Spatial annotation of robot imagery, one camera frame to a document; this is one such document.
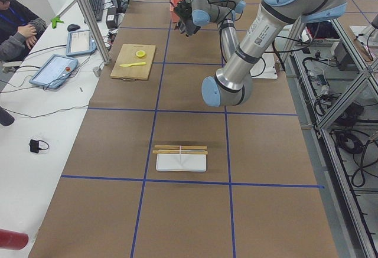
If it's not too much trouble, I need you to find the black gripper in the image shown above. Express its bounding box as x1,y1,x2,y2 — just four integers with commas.
174,0,193,30

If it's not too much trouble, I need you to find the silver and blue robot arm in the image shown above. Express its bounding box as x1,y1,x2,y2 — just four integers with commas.
174,0,347,107

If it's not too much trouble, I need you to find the pink plastic bin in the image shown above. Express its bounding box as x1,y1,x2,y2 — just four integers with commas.
168,0,188,23

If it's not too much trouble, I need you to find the yellow lemon slice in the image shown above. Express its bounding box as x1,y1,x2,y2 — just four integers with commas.
135,50,146,58

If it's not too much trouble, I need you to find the yellow plastic knife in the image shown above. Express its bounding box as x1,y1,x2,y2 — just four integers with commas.
119,61,146,68

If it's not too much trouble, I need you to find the wooden cutting board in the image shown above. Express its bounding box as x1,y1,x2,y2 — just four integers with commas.
110,44,156,80

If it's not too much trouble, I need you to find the black keyboard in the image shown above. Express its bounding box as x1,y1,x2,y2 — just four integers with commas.
89,0,105,22

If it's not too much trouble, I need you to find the blue teach pendant tablet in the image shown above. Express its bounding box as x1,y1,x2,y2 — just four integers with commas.
66,30,97,57

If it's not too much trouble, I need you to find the black computer mouse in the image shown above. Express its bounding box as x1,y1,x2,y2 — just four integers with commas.
67,24,81,32

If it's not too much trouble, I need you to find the green clamp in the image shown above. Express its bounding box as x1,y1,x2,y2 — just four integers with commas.
51,16,64,29

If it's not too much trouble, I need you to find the white rectangular tray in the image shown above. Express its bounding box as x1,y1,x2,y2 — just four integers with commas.
156,154,207,172

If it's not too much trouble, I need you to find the seated person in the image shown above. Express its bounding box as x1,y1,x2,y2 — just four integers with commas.
1,0,47,62

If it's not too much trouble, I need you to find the small black device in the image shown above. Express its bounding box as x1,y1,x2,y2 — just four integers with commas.
29,139,50,154

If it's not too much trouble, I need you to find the red cylinder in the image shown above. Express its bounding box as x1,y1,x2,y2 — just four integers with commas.
0,229,29,250

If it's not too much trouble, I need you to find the aluminium frame post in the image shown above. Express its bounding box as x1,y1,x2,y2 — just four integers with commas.
77,0,110,65

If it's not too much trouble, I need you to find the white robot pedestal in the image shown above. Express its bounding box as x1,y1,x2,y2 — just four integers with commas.
250,53,278,80

